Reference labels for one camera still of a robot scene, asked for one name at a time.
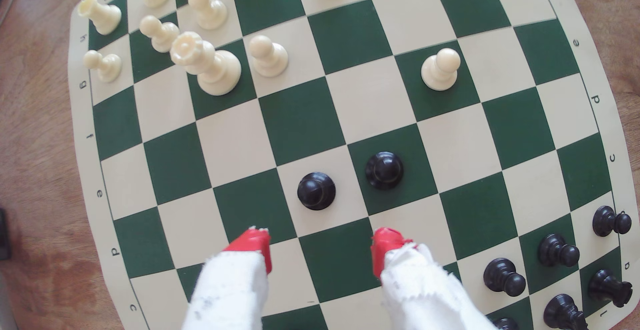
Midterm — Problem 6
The white chess pawn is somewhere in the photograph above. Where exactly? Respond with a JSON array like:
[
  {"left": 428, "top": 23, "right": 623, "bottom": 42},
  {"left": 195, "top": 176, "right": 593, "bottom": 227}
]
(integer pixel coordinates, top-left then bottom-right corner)
[
  {"left": 187, "top": 0, "right": 229, "bottom": 31},
  {"left": 248, "top": 35, "right": 289, "bottom": 78},
  {"left": 421, "top": 48, "right": 462, "bottom": 92},
  {"left": 139, "top": 15, "right": 180, "bottom": 53},
  {"left": 83, "top": 50, "right": 122, "bottom": 83}
]

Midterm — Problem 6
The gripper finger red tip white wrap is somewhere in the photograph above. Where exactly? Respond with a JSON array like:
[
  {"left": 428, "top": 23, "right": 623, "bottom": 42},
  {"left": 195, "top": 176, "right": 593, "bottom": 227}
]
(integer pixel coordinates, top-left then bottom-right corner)
[
  {"left": 181, "top": 226, "right": 273, "bottom": 330},
  {"left": 370, "top": 227, "right": 498, "bottom": 330}
]

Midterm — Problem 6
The green and cream chess mat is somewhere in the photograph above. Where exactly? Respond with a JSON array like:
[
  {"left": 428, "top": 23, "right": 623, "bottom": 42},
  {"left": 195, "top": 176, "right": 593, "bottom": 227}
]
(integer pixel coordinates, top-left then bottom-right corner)
[{"left": 67, "top": 0, "right": 640, "bottom": 330}]

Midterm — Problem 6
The white chess rook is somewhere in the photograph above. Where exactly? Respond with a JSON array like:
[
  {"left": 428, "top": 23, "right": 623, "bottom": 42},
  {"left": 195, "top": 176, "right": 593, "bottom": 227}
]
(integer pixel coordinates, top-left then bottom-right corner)
[{"left": 77, "top": 0, "right": 122, "bottom": 36}]

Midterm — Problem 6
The dark object at table edge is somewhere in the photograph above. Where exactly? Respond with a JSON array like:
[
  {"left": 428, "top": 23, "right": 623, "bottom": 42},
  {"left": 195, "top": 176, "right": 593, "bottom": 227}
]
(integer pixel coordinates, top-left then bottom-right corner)
[{"left": 0, "top": 207, "right": 12, "bottom": 262}]

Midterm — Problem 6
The white chess queen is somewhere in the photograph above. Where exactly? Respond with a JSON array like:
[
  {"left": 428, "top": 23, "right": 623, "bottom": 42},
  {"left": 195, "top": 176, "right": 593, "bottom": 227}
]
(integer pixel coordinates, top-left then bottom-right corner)
[{"left": 170, "top": 31, "right": 242, "bottom": 97}]

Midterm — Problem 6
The black chess rook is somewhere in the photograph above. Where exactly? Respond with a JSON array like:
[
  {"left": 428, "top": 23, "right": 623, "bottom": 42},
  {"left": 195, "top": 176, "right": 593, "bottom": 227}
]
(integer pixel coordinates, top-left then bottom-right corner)
[{"left": 588, "top": 269, "right": 634, "bottom": 308}]

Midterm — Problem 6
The black chess pawn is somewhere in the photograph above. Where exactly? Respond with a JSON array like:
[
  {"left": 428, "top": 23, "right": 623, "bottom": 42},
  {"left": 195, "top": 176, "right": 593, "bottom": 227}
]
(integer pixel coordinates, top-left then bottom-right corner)
[
  {"left": 483, "top": 257, "right": 527, "bottom": 298},
  {"left": 538, "top": 233, "right": 581, "bottom": 268},
  {"left": 364, "top": 151, "right": 405, "bottom": 191},
  {"left": 297, "top": 171, "right": 337, "bottom": 211},
  {"left": 592, "top": 205, "right": 633, "bottom": 238}
]

